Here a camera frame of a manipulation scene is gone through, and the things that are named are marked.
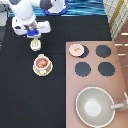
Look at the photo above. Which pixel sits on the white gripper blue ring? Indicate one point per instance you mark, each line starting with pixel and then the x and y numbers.
pixel 35 29

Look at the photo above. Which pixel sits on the cream slotted spatula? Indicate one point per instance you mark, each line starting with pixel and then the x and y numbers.
pixel 35 44

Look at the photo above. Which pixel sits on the pink pot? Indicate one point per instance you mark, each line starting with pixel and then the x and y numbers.
pixel 43 62

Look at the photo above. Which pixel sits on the pink pot lid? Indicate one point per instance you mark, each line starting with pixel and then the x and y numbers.
pixel 76 50

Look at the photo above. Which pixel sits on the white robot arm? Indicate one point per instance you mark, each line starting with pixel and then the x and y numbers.
pixel 24 21

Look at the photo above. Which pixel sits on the cream round plate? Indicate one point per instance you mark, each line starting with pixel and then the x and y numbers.
pixel 42 71

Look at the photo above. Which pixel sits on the black burner top left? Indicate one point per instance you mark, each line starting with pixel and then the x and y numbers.
pixel 86 52

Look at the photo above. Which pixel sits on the black burner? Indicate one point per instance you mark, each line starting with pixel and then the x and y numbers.
pixel 86 52
pixel 82 69
pixel 103 51
pixel 106 69

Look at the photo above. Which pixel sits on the black burner bottom left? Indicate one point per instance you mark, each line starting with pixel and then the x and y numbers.
pixel 82 69

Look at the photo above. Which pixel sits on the pink stove board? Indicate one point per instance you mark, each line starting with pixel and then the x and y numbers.
pixel 114 84

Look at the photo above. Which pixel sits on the black table mat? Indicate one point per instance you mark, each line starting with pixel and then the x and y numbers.
pixel 30 101

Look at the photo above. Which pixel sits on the black burner top right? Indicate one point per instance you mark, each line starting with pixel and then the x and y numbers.
pixel 103 51

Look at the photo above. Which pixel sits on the black burner bottom right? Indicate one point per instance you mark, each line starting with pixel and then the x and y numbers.
pixel 106 69

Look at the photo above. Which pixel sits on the grey wok pan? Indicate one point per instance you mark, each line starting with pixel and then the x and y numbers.
pixel 96 108

